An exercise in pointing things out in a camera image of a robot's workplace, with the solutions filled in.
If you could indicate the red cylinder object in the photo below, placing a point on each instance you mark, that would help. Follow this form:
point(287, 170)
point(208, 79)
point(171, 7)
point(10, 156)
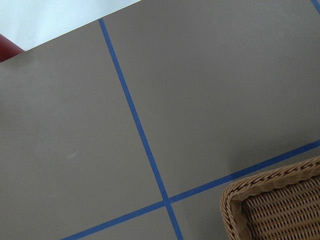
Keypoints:
point(8, 49)

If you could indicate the brown wicker basket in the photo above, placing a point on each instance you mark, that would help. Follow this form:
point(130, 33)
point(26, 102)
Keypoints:
point(279, 204)

